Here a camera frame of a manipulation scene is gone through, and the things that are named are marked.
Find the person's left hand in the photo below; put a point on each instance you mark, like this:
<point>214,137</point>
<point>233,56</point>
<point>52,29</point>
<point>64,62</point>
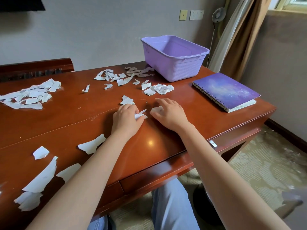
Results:
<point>127,122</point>

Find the person's right hand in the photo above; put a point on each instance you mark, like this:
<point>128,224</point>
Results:
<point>171,116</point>

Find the purple plastic basket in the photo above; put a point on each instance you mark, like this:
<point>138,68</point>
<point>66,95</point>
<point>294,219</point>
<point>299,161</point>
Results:
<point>175,67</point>

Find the purple spiral notebook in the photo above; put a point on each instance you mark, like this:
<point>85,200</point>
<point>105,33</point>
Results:
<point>225,89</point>

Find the small round trash bin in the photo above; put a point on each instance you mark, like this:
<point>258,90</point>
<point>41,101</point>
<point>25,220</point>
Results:
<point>203,203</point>

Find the white paper scraps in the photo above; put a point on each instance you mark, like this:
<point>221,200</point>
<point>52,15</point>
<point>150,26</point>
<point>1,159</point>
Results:
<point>40,179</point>

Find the person's left forearm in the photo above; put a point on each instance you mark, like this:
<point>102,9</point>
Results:
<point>81,186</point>

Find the person's right forearm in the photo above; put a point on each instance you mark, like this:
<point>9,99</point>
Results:
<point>232,186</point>

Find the brown wooden desk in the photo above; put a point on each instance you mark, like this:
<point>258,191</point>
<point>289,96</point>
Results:
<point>72,122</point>

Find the person's blue jeans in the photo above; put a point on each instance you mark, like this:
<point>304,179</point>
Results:
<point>170,208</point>

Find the white sheer curtain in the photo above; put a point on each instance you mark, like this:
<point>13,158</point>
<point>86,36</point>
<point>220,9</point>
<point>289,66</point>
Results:
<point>227,40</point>

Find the brown curtain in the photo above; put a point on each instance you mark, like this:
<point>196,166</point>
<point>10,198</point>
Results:
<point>242,45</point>

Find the standing floor fan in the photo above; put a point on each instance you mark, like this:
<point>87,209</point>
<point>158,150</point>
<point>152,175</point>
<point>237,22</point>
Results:
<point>218,14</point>

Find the white bed sheet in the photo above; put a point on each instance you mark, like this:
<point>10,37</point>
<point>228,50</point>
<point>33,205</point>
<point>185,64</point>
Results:
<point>293,208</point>

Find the yellow wall plate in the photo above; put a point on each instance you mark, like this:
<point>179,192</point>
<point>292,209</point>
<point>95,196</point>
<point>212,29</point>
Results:
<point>183,15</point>

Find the yellowish wall pipe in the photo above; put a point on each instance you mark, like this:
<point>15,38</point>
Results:
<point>225,11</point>

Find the black wall television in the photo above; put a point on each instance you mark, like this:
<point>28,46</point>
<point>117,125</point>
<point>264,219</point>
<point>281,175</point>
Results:
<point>19,3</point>

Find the window frame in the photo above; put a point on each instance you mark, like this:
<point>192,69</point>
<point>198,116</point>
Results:
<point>287,4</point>

